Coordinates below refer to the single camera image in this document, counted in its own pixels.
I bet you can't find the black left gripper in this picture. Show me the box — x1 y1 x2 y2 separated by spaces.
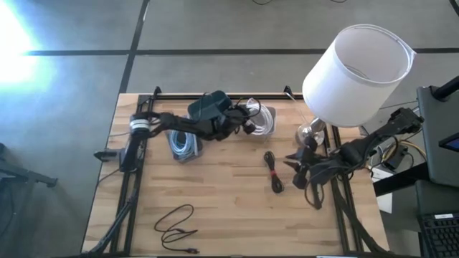
211 105 257 140

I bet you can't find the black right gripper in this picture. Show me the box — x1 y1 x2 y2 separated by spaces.
283 135 333 190

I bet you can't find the black cable red tie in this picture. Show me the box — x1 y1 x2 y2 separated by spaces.
263 150 285 195

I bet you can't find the white braided cable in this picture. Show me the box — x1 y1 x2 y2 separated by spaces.
243 97 275 136

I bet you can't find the light blue cable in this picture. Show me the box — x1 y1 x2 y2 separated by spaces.
169 128 199 158

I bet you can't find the thin black cable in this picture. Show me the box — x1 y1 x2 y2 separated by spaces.
153 204 200 254

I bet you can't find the dark teal pouch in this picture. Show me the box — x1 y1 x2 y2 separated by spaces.
187 90 233 121

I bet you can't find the silver table lamp white shade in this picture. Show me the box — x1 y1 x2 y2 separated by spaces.
295 24 417 148

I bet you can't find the black power adapter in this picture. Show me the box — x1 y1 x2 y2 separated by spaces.
383 145 410 171

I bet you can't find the dark grey case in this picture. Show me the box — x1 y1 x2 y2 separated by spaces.
415 178 459 216

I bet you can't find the small blue lit screen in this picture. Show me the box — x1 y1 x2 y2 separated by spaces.
437 132 459 153

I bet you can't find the black computer keyboard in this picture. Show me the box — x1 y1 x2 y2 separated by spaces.
417 211 459 258

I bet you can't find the black monitor pole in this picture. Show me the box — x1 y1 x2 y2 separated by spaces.
432 75 459 102

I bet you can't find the black floor stand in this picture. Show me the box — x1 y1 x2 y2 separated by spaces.
0 142 59 189

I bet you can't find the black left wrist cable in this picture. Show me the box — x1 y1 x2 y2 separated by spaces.
200 91 262 120

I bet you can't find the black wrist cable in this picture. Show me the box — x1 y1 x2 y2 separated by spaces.
200 91 262 120
304 175 326 211

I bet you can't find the clear bag with blue cable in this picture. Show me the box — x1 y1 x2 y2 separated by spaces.
165 125 204 164

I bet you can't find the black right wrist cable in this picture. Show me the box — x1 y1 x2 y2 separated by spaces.
304 175 326 211

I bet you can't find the black metal table frame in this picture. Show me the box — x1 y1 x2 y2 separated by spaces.
82 85 387 258

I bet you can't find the black sleeved cable bundle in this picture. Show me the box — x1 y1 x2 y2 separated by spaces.
331 178 387 256
85 186 141 256

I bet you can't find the yellow wire bundle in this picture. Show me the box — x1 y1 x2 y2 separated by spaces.
382 138 427 162

